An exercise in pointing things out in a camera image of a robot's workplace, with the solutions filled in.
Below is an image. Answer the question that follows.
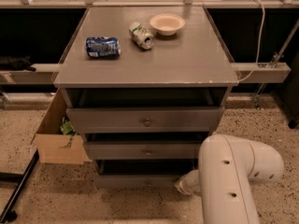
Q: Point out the grey bottom drawer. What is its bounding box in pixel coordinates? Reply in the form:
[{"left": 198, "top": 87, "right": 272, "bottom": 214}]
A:
[{"left": 94, "top": 159, "right": 197, "bottom": 189}]

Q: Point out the grey drawer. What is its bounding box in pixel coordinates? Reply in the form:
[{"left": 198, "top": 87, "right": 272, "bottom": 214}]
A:
[
  {"left": 94, "top": 159, "right": 197, "bottom": 189},
  {"left": 66, "top": 107, "right": 224, "bottom": 134},
  {"left": 83, "top": 141, "right": 201, "bottom": 160}
]

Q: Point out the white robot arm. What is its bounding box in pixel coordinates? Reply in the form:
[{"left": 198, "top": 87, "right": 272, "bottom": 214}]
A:
[{"left": 175, "top": 134, "right": 284, "bottom": 224}]

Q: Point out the grey drawer cabinet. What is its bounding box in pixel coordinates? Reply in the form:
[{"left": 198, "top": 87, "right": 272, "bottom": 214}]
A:
[{"left": 53, "top": 6, "right": 240, "bottom": 175}]

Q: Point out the grey top drawer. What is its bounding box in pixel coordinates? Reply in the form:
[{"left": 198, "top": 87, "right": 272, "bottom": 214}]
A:
[{"left": 66, "top": 107, "right": 224, "bottom": 134}]

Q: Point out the grey middle drawer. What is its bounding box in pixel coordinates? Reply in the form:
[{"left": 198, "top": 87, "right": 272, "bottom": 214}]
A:
[{"left": 83, "top": 141, "right": 201, "bottom": 160}]

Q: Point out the green white soda can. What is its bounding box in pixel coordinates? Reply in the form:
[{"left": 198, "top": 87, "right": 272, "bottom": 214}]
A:
[{"left": 129, "top": 22, "right": 153, "bottom": 50}]

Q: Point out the blue crushed soda can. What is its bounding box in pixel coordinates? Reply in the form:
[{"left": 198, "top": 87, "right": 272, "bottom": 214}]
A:
[{"left": 85, "top": 37, "right": 121, "bottom": 58}]

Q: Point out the white paper bowl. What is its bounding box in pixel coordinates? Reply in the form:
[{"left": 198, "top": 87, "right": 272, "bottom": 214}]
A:
[{"left": 149, "top": 14, "right": 185, "bottom": 36}]

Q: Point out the green packet in box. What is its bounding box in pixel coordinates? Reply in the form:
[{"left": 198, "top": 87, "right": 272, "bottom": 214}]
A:
[{"left": 60, "top": 119, "right": 76, "bottom": 135}]

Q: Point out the cardboard box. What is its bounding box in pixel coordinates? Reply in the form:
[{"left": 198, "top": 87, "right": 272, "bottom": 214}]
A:
[{"left": 36, "top": 91, "right": 86, "bottom": 164}]

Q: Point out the diagonal metal strut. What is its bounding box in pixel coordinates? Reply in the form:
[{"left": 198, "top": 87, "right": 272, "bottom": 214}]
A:
[{"left": 251, "top": 19, "right": 299, "bottom": 109}]

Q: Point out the black object on ledge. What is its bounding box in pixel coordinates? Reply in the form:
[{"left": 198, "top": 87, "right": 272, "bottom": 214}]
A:
[{"left": 0, "top": 56, "right": 36, "bottom": 72}]

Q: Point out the metal frame rail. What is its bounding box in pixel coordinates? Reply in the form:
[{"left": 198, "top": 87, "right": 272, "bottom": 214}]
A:
[{"left": 0, "top": 63, "right": 291, "bottom": 86}]

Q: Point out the white cable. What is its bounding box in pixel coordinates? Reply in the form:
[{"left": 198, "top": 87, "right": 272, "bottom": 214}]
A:
[{"left": 236, "top": 0, "right": 266, "bottom": 83}]

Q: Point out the black floor rail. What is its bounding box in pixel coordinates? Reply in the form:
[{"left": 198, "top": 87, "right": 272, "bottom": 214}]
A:
[{"left": 0, "top": 151, "right": 39, "bottom": 224}]

